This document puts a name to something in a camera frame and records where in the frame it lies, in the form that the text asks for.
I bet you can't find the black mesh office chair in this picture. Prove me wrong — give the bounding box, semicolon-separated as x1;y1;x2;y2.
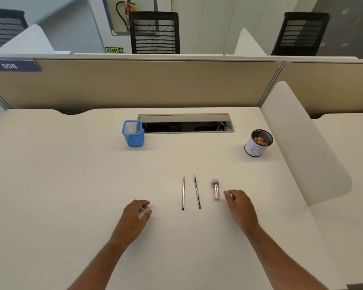
271;12;331;56
129;11;181;54
0;8;29;51

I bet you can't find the blue desk number label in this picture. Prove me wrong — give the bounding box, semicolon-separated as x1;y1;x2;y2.
0;59;42;72

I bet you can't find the beige desk partition panel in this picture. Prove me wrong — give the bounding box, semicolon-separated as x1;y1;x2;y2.
0;54;363;118

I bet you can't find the white curved desk divider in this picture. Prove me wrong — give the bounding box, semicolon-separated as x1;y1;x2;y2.
260;81;353;207
0;24;71;55

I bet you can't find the person's right forearm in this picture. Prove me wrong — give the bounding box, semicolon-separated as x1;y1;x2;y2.
246;225;329;290

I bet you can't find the blue mesh pen holder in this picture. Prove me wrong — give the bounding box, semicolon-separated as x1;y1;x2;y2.
122;120;145;147

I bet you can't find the grey desk cable tray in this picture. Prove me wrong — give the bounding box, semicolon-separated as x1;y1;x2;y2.
137;113;235;134

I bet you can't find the person's left hand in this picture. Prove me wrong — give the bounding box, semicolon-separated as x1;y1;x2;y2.
110;200;152;247

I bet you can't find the person's right hand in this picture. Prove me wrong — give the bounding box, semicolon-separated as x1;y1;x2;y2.
223;190;260;238

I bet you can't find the white labelled mesh cup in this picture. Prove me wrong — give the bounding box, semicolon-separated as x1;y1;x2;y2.
244;129;273;157

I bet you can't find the person's left forearm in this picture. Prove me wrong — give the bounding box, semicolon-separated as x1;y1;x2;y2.
67;235;130;290

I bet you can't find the red fire extinguisher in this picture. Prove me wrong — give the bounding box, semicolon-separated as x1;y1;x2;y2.
116;0;137;33

